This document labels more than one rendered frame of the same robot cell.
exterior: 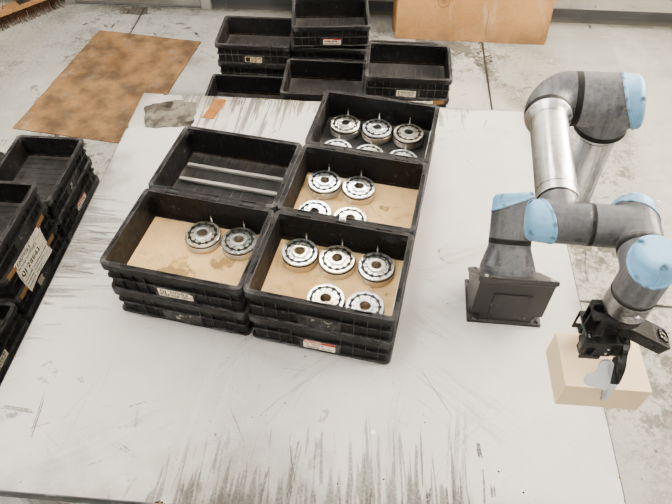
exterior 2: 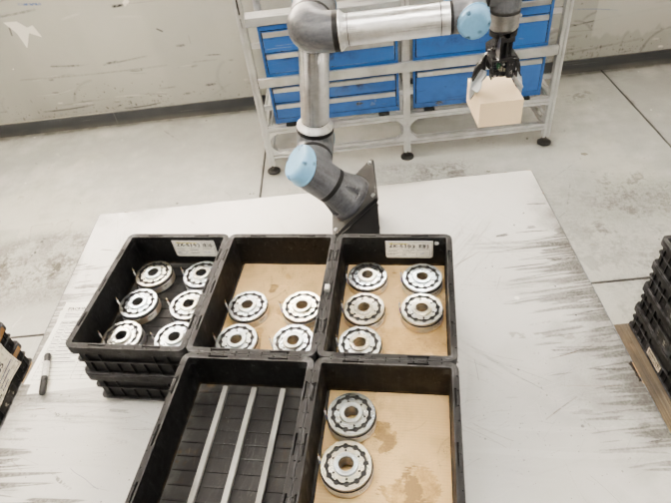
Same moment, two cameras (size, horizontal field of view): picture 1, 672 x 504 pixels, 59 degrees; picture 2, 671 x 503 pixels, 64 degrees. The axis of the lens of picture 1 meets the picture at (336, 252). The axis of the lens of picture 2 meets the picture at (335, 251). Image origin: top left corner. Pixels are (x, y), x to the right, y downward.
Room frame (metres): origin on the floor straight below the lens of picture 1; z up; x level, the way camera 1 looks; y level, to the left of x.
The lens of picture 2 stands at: (1.12, 0.88, 1.88)
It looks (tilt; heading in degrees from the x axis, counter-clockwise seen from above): 43 degrees down; 269
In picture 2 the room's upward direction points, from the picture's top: 8 degrees counter-clockwise
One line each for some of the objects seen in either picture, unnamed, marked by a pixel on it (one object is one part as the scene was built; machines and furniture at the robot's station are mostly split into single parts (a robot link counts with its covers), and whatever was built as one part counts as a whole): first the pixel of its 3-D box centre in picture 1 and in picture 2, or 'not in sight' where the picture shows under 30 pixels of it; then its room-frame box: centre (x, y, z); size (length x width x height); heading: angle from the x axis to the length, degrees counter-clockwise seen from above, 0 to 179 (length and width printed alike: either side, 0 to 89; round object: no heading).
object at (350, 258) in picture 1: (337, 259); (363, 308); (1.06, 0.00, 0.86); 0.10 x 0.10 x 0.01
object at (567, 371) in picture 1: (595, 370); (493, 100); (0.59, -0.52, 1.08); 0.16 x 0.12 x 0.07; 86
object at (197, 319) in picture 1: (200, 273); not in sight; (1.09, 0.40, 0.76); 0.40 x 0.30 x 0.12; 77
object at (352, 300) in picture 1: (364, 307); (421, 277); (0.90, -0.08, 0.86); 0.10 x 0.10 x 0.01
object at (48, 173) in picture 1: (47, 195); not in sight; (1.87, 1.26, 0.31); 0.40 x 0.30 x 0.34; 176
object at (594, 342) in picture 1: (607, 327); (501, 52); (0.59, -0.49, 1.24); 0.09 x 0.08 x 0.12; 86
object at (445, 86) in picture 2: not in sight; (479, 54); (0.17, -1.89, 0.60); 0.72 x 0.03 x 0.56; 176
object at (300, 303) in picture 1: (331, 264); (389, 292); (1.00, 0.01, 0.92); 0.40 x 0.30 x 0.02; 77
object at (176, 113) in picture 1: (168, 112); not in sight; (1.93, 0.66, 0.71); 0.22 x 0.19 x 0.01; 86
